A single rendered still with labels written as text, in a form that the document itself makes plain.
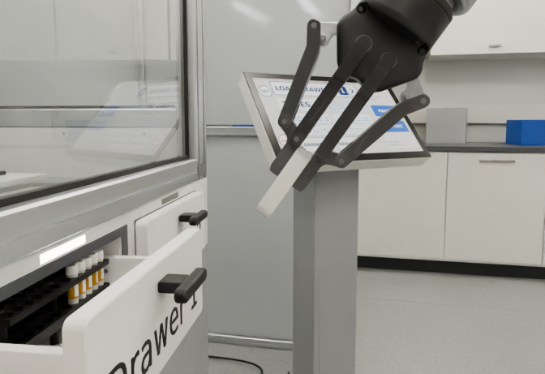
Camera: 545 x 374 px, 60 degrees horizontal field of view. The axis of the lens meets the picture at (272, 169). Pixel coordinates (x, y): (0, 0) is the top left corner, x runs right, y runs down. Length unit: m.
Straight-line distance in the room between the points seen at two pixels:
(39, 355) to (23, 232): 0.12
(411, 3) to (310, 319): 1.16
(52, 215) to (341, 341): 1.16
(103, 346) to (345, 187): 1.09
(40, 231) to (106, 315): 0.13
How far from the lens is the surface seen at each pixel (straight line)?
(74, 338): 0.37
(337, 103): 1.39
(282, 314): 2.31
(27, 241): 0.47
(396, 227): 3.45
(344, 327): 1.52
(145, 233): 0.67
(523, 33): 3.89
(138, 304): 0.44
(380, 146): 1.36
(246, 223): 2.22
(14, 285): 0.46
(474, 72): 4.16
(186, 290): 0.45
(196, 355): 1.04
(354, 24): 0.43
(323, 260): 1.40
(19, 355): 0.42
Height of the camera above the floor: 1.06
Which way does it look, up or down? 6 degrees down
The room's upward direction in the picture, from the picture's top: straight up
